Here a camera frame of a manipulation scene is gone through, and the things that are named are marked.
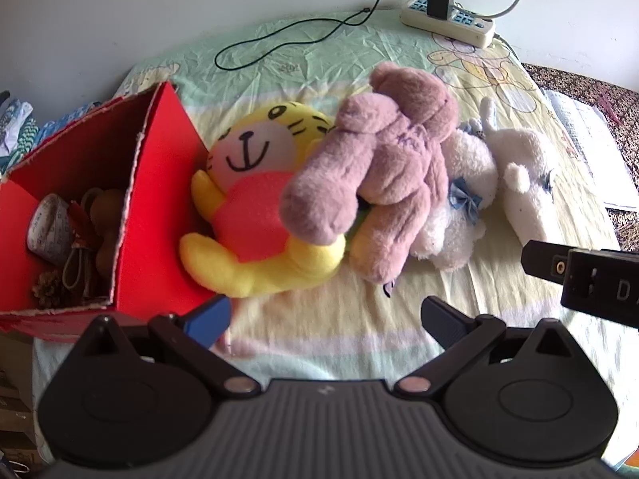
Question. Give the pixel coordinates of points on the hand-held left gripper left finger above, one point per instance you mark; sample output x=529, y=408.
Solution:
x=209, y=320

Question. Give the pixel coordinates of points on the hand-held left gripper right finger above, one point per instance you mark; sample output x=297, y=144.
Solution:
x=444, y=324

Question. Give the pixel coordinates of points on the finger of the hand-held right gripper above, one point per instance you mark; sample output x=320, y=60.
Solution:
x=541, y=262

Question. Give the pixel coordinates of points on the white rabbit plush toy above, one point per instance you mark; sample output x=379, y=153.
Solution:
x=524, y=209
x=464, y=159

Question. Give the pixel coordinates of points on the yellow tiger plush toy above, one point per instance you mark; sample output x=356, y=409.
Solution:
x=249, y=229

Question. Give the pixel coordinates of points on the red cardboard box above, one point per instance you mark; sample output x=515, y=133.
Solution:
x=154, y=199

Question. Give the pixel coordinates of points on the pink bear plush toy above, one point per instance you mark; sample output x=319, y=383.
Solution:
x=399, y=159

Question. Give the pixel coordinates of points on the white printed paper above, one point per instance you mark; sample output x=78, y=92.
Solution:
x=579, y=124

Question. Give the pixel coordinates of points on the brown plush toy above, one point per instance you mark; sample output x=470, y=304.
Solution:
x=107, y=209

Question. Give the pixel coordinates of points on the pine cone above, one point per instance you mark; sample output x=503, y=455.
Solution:
x=48, y=289

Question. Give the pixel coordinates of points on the paper wrapped cone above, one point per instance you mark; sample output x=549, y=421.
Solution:
x=50, y=232

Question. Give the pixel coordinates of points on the brown patterned blanket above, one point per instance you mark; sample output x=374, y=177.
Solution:
x=574, y=82

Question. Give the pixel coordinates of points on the blue patterned towel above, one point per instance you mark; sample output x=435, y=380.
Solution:
x=65, y=122

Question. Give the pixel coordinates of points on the white power strip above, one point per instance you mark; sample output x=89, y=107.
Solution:
x=464, y=27

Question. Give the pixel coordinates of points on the pile of folded clothes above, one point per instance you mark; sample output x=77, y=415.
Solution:
x=15, y=134

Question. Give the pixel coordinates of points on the cartoon bear printed bedsheet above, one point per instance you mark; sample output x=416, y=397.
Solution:
x=324, y=60

